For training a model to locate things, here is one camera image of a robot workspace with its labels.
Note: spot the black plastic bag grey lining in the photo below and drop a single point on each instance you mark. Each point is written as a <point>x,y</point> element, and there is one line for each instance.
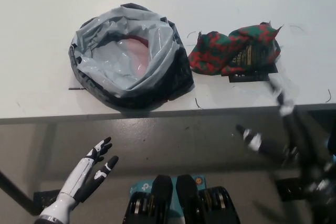
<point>110,77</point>

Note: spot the teal TP-Link box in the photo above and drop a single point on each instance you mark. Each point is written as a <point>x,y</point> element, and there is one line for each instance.
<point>139,186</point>

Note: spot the black table leg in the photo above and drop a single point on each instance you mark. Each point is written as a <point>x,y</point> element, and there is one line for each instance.
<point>15,190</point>

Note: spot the black tape patch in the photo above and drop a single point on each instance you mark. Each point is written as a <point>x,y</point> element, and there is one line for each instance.
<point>257,75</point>

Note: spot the red green patterned cloth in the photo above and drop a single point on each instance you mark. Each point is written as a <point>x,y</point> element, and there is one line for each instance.
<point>210,56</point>

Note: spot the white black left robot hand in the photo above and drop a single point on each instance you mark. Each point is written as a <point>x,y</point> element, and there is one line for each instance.
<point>78,179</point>

